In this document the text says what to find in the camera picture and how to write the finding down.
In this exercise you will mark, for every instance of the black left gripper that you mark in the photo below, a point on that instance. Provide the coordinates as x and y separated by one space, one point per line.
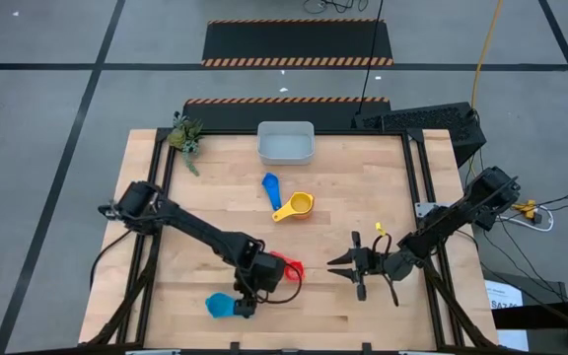
247 266

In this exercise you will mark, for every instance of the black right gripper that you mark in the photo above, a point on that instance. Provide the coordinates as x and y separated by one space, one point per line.
370 261

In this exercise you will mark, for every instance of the red measuring cup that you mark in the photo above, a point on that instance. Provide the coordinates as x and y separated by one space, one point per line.
294 271

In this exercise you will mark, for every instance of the light blue measuring cup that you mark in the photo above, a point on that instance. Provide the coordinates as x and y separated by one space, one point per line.
220 305

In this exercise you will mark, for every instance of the yellow measuring cup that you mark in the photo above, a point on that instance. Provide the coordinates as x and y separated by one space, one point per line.
300 203

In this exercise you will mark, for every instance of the small blue measuring cup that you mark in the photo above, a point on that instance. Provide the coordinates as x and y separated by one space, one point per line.
271 187

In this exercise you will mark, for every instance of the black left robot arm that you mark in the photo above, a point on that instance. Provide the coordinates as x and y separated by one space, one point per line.
200 229

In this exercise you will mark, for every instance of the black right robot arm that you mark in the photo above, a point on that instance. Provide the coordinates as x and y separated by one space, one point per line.
456 217

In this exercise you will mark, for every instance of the grey plastic basket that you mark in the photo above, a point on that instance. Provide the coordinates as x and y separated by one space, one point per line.
286 148

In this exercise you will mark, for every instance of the yellow tag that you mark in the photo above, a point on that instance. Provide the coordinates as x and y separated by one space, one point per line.
380 229

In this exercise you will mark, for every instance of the grey metal mounting plate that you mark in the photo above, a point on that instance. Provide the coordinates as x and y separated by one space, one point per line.
423 208

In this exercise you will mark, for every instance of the artificial succulent plant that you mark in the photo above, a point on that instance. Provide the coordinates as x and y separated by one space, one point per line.
185 138

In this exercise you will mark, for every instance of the black hazard-striped floor mat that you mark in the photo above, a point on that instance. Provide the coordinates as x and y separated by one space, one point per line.
294 42
244 114

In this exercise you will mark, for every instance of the white paper sign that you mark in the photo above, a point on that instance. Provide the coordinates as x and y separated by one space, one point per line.
503 296

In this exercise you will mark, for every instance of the black computer case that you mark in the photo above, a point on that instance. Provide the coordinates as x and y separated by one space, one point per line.
427 120

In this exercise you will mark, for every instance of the yellow connector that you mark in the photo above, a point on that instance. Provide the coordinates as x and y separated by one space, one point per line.
525 208

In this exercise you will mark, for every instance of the black cart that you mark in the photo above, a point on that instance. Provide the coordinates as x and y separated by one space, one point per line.
545 315

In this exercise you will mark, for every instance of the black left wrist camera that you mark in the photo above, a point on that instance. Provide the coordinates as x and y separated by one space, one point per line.
270 272

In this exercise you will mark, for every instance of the black aluminium table frame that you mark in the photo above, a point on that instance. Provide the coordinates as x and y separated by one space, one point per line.
230 132

